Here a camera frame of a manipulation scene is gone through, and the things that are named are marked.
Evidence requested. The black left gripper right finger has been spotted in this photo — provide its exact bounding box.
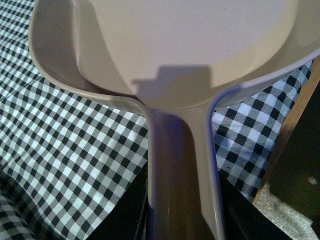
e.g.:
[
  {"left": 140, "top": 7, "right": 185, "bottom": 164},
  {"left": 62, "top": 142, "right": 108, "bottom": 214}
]
[{"left": 219, "top": 174, "right": 290, "bottom": 240}]

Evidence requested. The beige plastic dustpan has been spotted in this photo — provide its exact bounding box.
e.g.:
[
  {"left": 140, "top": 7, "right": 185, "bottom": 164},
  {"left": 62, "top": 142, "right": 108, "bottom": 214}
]
[{"left": 29, "top": 0, "right": 320, "bottom": 240}]

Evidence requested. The black white checkered tablecloth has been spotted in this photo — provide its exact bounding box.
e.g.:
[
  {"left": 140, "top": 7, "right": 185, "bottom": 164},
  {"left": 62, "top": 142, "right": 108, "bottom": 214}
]
[{"left": 0, "top": 0, "right": 312, "bottom": 240}]

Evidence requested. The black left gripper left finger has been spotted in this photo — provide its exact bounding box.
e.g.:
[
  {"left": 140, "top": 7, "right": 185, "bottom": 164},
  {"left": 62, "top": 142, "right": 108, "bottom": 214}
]
[{"left": 88, "top": 166, "right": 148, "bottom": 240}]

